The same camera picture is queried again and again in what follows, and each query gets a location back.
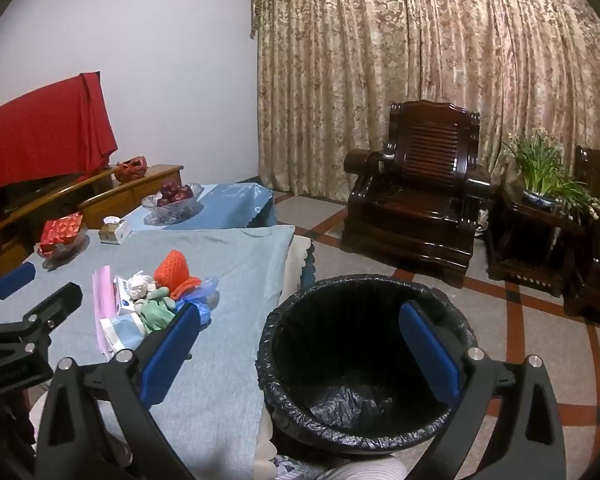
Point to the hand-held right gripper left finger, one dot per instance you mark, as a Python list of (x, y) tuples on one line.
[(170, 355)]

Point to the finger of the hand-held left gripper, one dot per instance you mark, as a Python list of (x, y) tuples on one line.
[(55, 305), (12, 280)]

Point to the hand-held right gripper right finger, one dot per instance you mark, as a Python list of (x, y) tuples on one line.
[(430, 355)]

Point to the white box with blue print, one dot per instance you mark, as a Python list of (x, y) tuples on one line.
[(125, 300)]

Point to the white tissue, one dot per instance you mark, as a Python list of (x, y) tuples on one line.
[(141, 285)]

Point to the black lined trash bin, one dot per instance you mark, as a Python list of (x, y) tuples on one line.
[(340, 320)]

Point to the green rubber glove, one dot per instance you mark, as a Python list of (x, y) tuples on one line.
[(157, 312)]

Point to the grey-blue table cloth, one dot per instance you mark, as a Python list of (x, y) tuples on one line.
[(220, 360)]

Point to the blue face mask packet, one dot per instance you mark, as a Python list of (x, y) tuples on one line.
[(122, 335)]

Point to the small glass dish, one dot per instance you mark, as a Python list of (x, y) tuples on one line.
[(65, 250)]

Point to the blue plastic bag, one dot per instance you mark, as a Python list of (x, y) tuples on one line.
[(202, 295)]

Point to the red patterned packet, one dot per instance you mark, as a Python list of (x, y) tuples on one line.
[(62, 227)]

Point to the black television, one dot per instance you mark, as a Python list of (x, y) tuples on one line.
[(25, 192)]

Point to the small brown white box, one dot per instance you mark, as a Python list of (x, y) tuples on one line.
[(114, 230)]

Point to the light wooden cabinet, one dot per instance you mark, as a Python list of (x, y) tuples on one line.
[(120, 195)]

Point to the person's striped clothing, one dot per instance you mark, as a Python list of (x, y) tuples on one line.
[(365, 470)]

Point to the glass fruit bowl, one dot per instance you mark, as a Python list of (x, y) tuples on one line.
[(172, 212)]

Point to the red cloth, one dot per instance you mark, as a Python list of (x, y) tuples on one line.
[(40, 135)]

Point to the dark wooden side table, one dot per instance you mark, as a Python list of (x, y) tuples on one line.
[(525, 240)]

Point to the red woven basket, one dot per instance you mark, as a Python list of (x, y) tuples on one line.
[(130, 170)]

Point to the dark wooden armchair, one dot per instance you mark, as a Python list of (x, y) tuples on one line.
[(595, 260), (415, 200)]

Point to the cream scalloped cloth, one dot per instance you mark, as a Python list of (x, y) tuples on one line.
[(297, 260)]

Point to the blue tablecloth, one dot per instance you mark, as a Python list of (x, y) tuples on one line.
[(230, 205)]

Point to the pile of red apples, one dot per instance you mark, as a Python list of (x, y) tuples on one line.
[(174, 192)]

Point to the potted green flowering plant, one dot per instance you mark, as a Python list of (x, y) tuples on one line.
[(540, 170)]

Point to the beige floral curtain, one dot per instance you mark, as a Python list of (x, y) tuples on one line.
[(330, 85)]

